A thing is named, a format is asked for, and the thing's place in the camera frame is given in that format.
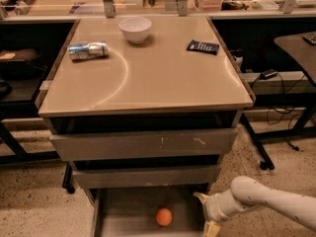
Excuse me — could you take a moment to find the orange fruit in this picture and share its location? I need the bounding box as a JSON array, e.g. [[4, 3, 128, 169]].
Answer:
[[156, 208, 173, 226]]

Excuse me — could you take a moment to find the open bottom grey drawer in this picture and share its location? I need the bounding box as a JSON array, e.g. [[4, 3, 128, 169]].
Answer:
[[90, 187, 204, 237]]

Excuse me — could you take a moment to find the dark blue snack packet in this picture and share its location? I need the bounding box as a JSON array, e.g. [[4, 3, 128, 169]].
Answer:
[[187, 39, 219, 55]]

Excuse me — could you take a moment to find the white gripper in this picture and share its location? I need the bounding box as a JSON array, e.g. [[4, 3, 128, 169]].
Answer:
[[194, 192, 229, 237]]

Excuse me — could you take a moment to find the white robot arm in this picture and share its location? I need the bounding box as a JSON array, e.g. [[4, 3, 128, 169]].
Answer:
[[194, 176, 316, 237]]

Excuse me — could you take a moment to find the grey drawer cabinet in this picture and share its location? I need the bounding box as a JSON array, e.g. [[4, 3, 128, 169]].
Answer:
[[35, 15, 257, 237]]

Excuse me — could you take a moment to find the black power adapter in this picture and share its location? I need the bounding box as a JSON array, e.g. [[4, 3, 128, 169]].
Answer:
[[260, 69, 277, 80]]

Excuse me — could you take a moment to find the black table leg frame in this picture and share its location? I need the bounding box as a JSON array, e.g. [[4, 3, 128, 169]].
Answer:
[[241, 108, 316, 170]]

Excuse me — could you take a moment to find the middle grey drawer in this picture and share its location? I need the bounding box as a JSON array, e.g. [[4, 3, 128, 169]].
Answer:
[[73, 165, 220, 189]]

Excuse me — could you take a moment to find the dark round side table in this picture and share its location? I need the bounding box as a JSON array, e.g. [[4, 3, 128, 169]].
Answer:
[[275, 32, 316, 85]]

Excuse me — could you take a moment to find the top grey drawer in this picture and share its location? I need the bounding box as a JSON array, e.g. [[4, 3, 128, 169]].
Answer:
[[50, 128, 237, 161]]

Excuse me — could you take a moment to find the crushed blue silver can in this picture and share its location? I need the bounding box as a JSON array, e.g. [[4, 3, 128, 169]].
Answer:
[[67, 41, 109, 61]]

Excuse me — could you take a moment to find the white bowl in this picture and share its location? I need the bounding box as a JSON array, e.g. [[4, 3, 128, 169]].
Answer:
[[118, 17, 152, 43]]

